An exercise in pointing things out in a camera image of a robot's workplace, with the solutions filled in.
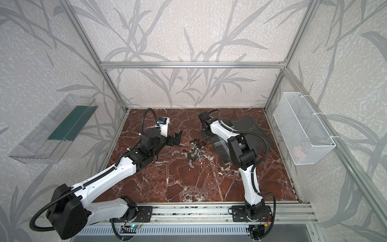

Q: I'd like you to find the grey plastic organizer box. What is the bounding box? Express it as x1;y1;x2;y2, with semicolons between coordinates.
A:
211;118;270;170

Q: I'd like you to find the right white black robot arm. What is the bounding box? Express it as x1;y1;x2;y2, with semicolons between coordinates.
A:
199;109;269;219

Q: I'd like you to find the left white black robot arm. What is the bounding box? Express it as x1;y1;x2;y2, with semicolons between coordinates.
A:
29;129;182;240

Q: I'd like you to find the pile of screws and nuts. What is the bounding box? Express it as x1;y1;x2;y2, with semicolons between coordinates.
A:
171;139;207;169

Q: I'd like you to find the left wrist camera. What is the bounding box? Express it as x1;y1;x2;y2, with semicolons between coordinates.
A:
157;117;170;137

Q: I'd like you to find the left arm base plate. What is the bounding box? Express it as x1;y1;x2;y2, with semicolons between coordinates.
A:
121;206;153;223

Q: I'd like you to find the aluminium frame crossbar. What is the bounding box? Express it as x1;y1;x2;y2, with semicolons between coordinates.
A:
100;62;285;69

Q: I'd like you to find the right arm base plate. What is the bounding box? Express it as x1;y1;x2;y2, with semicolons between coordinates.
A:
228;205;273;223

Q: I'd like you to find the white wire mesh basket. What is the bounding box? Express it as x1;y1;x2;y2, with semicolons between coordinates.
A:
274;92;336;165

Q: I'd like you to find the clear plastic wall tray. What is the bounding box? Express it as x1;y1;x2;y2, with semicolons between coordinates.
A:
9;94;98;164

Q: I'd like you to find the aluminium front rail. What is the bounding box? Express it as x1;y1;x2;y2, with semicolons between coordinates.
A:
62;202;318;226

